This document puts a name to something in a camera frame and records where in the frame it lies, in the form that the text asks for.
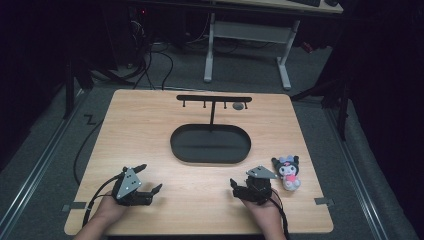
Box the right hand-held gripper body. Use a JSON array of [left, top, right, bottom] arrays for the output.
[[238, 165, 279, 206]]

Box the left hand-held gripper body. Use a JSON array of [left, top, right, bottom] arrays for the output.
[[111, 167, 155, 207]]

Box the person's left hand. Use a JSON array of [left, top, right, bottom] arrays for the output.
[[94, 191, 130, 228]]

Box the black and pink plush toy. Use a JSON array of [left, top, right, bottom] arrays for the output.
[[270, 154, 302, 192]]

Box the black hook stand with tray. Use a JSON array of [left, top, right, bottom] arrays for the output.
[[169, 94, 253, 165]]

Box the grey tape strip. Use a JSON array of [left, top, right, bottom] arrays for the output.
[[61, 201, 88, 213], [314, 196, 335, 206]]

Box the black metal stand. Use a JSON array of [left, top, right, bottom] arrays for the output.
[[62, 58, 96, 120], [290, 74, 352, 142]]

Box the dark computer tower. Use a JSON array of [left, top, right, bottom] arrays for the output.
[[127, 5, 155, 69]]

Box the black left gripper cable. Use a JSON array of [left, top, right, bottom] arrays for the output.
[[81, 172, 125, 228]]

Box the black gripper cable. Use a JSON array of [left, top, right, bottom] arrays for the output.
[[81, 172, 125, 228], [269, 187, 291, 240]]

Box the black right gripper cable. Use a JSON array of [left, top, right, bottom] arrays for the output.
[[269, 187, 291, 240]]

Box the black floor cable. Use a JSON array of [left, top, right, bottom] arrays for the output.
[[73, 118, 105, 186]]

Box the metal floor rail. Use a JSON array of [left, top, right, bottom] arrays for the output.
[[323, 108, 391, 240], [0, 89, 88, 231]]

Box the bundle of black cables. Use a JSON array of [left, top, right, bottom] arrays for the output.
[[131, 19, 175, 92]]

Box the white metal frame desk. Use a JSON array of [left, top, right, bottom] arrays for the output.
[[203, 0, 344, 92]]

